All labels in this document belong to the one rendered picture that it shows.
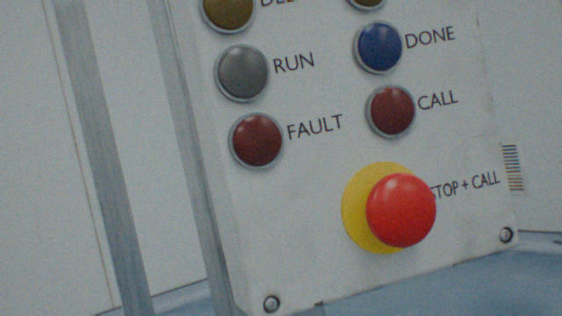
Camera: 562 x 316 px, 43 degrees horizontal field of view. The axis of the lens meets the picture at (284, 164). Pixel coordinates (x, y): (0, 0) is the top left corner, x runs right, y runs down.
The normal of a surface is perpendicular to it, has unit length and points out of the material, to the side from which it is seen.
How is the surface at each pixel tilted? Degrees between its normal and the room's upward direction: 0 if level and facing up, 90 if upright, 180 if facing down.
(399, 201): 86
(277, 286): 90
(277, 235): 90
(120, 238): 90
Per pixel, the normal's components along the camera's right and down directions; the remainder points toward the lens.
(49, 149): 0.50, -0.04
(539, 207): -0.84, 0.22
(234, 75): 0.27, 0.04
